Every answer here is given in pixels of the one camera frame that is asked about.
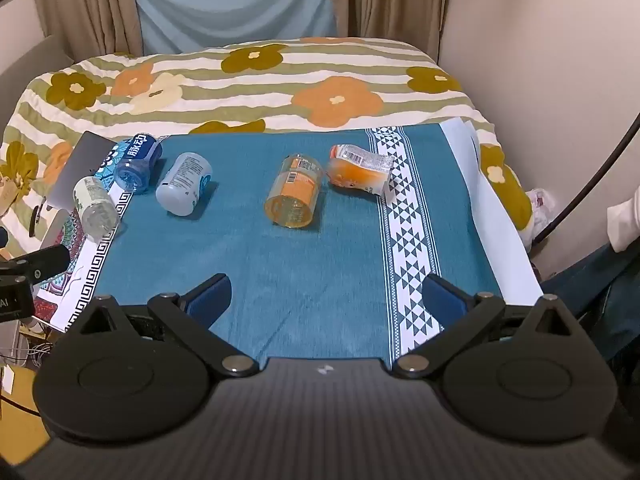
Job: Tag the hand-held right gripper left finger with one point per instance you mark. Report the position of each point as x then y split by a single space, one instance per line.
212 296

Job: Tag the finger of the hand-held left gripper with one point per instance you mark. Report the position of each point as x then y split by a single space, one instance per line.
47 260

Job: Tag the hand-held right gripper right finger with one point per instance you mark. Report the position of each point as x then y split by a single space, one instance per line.
442 301

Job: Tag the orange label clear bottle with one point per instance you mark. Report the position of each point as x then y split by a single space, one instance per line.
295 190

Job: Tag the colourful patterned mat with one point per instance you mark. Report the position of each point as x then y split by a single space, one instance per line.
80 270

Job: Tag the teal patterned cloth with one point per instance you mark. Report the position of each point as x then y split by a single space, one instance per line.
240 270

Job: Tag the white sheet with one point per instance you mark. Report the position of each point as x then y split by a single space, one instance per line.
495 220

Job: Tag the grey laptop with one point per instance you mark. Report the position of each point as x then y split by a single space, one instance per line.
82 165

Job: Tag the yellow box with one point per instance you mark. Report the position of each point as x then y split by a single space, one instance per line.
20 410

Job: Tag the white plastic bottle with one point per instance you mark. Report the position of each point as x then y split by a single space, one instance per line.
185 182

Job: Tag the white plastic bag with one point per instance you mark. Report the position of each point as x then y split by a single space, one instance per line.
541 210

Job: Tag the blue label drink bottle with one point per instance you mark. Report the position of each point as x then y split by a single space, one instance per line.
140 162

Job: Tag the person's leg in jeans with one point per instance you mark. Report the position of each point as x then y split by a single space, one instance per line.
600 295

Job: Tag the crushed orange juice bottle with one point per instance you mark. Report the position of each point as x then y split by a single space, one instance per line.
357 167

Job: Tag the grey headboard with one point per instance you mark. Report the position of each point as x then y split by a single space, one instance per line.
30 65

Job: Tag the person's white garment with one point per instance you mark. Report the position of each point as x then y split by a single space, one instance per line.
625 225

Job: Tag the floral striped blanket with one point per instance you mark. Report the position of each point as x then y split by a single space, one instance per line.
280 87

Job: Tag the light blue curtain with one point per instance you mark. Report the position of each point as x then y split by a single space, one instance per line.
232 2

